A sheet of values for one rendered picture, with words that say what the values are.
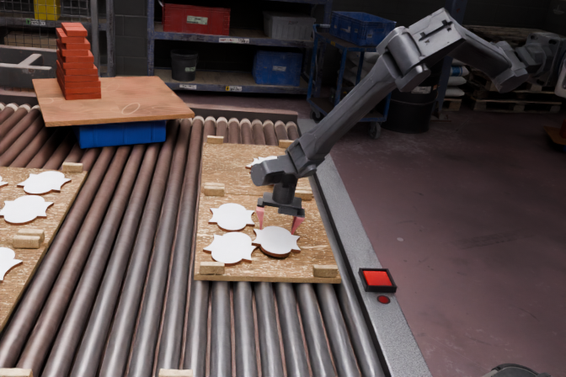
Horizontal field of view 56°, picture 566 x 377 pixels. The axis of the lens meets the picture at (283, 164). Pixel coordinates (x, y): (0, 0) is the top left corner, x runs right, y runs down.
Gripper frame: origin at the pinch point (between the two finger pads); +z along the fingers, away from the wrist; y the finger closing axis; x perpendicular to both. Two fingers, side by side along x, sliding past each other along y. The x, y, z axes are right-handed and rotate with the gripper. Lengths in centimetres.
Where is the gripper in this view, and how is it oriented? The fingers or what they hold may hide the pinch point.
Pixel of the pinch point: (276, 230)
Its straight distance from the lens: 142.7
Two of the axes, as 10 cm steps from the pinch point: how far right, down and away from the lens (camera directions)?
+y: 9.8, 1.7, 0.5
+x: 0.1, -3.5, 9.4
